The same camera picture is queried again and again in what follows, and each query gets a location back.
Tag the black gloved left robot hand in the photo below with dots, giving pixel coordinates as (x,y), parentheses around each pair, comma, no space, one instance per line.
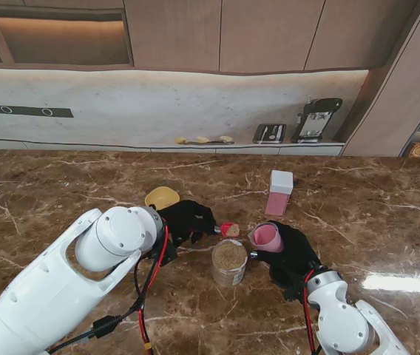
(188,222)

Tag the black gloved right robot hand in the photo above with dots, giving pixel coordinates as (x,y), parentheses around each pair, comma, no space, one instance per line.
(295,255)

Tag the black round jar lid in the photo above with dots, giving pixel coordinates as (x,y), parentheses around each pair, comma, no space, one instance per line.
(276,275)

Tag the pink plastic measuring cup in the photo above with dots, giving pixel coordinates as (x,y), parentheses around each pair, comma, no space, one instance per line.
(267,238)

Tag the red plastic measuring spoon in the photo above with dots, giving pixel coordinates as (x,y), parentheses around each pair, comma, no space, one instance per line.
(228,229)

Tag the clear grain jar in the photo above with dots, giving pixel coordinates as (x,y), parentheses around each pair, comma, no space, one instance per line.
(229,266)

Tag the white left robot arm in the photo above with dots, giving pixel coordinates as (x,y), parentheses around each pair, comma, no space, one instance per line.
(47,288)

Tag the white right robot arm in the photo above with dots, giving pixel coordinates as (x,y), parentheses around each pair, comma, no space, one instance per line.
(343,318)

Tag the pink container with white lid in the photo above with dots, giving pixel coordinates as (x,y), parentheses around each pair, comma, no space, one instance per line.
(280,185)

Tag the yellow plastic bowl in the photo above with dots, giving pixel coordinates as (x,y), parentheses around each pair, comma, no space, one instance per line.
(158,196)

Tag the dark wooden serving board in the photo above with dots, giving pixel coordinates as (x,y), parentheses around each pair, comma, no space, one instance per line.
(213,142)

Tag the white back counter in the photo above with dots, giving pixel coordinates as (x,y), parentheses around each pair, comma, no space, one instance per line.
(250,149)

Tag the black toaster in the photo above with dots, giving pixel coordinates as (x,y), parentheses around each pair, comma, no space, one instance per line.
(269,134)

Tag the black espresso machine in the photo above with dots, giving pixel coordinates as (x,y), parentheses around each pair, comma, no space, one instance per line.
(313,118)

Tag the beige patterned box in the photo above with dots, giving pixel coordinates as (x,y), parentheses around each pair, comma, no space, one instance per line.
(418,149)

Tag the tall beige cabinet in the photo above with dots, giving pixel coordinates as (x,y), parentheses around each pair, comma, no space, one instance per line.
(391,111)

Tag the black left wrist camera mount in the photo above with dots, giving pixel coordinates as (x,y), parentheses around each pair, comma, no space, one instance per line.
(167,255)

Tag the beige wall cabinet door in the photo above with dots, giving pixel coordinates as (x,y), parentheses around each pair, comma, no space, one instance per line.
(361,29)
(173,33)
(269,33)

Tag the black wall control strip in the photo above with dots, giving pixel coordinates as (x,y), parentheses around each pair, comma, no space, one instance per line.
(21,111)

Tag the lit open wall shelf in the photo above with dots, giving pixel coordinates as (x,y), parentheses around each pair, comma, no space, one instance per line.
(58,40)

